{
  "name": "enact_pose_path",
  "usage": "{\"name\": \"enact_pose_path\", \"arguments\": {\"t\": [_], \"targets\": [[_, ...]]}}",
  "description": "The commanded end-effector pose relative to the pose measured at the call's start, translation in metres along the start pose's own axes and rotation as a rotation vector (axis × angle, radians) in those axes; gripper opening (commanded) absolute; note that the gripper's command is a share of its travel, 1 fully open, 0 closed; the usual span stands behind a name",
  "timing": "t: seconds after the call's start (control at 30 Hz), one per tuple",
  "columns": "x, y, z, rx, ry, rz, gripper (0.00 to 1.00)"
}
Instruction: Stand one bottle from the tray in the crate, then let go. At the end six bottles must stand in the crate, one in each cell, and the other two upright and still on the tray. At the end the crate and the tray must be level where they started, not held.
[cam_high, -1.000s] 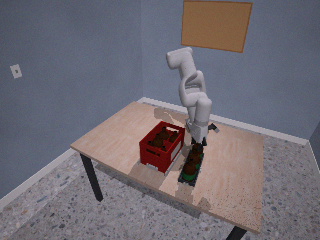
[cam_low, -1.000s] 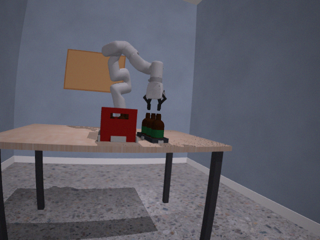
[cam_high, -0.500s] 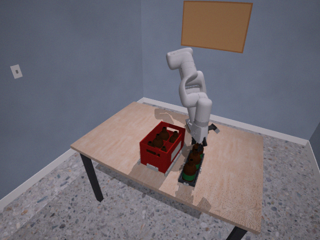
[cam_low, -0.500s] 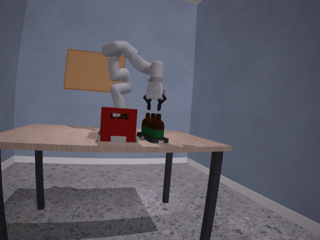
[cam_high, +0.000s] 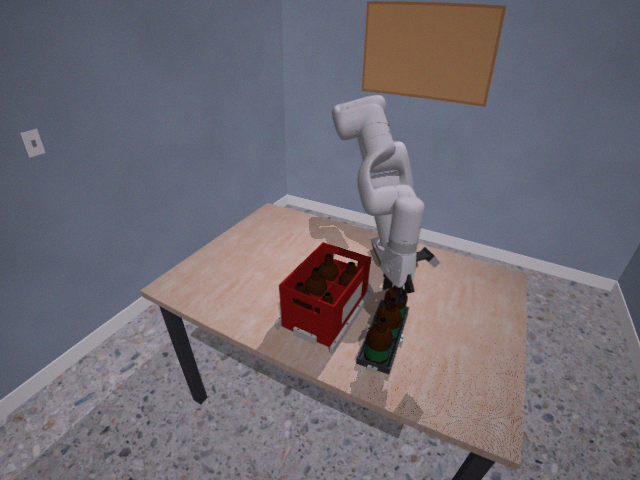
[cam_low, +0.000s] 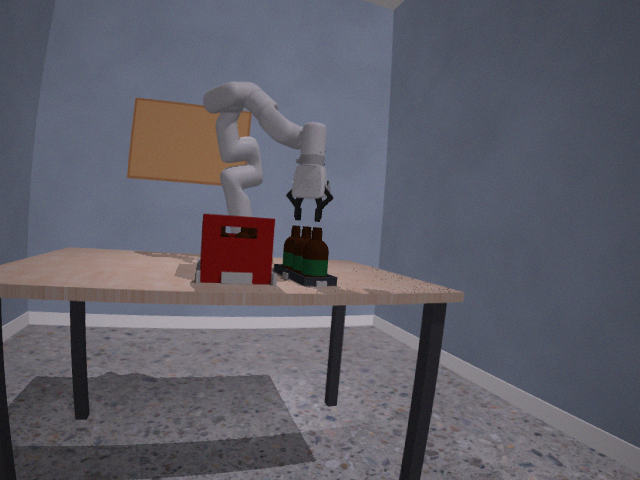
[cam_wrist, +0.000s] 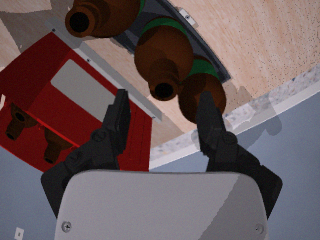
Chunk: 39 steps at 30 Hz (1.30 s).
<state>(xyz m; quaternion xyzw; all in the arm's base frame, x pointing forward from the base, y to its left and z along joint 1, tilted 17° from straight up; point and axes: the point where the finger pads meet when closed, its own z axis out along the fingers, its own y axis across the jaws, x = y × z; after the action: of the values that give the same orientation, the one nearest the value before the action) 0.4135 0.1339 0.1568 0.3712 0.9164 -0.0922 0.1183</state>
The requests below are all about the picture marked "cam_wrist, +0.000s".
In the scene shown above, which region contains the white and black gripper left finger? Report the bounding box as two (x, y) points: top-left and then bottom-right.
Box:
(41, 89), (131, 219)

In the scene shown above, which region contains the dark grey tray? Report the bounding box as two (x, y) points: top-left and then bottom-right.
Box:
(112, 0), (231, 84)

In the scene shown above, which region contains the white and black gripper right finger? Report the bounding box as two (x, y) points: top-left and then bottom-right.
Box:
(195, 91), (283, 220)

